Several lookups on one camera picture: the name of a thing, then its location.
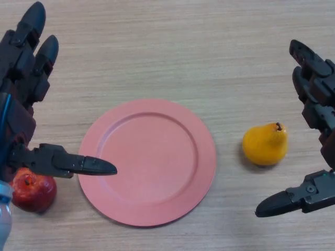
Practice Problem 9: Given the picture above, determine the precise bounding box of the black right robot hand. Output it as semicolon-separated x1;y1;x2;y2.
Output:
255;39;335;218

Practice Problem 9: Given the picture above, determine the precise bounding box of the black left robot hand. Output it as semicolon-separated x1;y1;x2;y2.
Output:
0;1;118;184

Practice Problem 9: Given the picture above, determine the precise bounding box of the yellow pear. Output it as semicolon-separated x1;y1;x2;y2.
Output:
242;122;288;166

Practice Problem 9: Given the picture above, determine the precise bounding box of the pink round plate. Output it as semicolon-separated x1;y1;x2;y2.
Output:
78;98;217;227

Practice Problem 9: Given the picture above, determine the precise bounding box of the red apple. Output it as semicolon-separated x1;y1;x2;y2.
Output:
9;168;58;213

